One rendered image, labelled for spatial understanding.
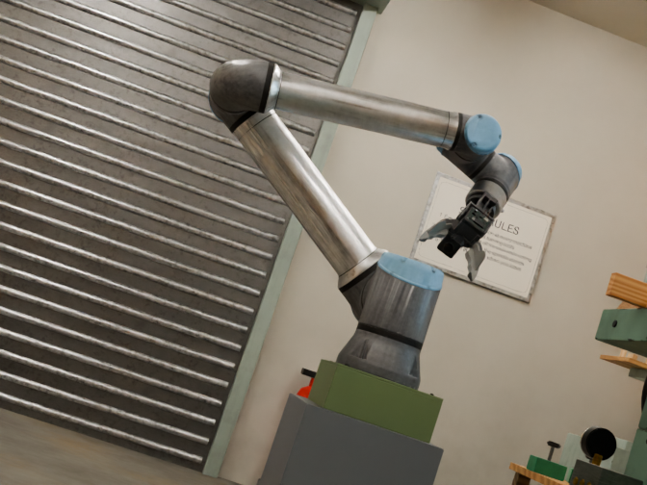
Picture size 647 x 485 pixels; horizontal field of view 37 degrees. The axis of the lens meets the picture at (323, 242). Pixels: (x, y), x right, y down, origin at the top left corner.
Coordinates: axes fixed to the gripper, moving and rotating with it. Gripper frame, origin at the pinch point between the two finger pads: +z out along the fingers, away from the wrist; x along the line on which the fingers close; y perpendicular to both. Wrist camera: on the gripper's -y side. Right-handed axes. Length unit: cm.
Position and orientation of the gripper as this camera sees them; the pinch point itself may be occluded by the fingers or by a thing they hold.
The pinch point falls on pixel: (443, 262)
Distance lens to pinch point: 224.0
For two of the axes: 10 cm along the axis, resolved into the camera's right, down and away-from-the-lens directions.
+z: -4.8, 6.0, -6.4
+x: 7.9, 6.2, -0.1
